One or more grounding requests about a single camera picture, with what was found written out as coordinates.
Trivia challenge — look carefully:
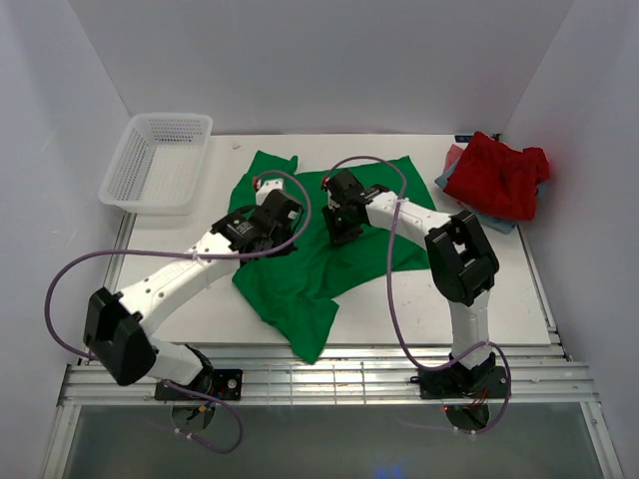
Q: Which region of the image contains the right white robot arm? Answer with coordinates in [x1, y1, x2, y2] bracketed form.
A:
[322, 170, 499, 398]

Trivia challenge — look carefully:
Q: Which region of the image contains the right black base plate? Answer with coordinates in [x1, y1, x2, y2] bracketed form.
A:
[409, 366, 507, 399]

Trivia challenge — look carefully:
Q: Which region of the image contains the blue folded cloth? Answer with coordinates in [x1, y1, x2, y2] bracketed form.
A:
[434, 160, 547, 235]

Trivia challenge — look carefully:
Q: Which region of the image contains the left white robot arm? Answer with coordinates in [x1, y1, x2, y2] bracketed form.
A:
[84, 189, 304, 399]

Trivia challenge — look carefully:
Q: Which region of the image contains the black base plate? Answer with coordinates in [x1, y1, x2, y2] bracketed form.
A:
[154, 369, 244, 401]
[409, 366, 507, 399]

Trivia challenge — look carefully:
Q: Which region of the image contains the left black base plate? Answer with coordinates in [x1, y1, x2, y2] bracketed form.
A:
[154, 369, 244, 401]

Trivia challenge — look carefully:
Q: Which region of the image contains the white plastic basket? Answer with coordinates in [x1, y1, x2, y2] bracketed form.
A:
[98, 113, 213, 216]

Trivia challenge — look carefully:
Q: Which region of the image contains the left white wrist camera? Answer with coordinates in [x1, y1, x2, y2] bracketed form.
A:
[254, 178, 285, 206]

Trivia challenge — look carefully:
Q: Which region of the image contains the green t shirt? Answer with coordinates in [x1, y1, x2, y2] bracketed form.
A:
[229, 151, 429, 363]

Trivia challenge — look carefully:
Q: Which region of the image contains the pink folded cloth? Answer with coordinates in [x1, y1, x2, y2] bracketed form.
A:
[443, 144, 464, 171]

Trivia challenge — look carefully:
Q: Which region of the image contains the red t shirt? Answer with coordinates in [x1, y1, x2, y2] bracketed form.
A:
[443, 132, 550, 222]

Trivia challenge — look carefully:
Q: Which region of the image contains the aluminium rail frame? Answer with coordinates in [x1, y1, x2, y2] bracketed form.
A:
[55, 214, 600, 408]

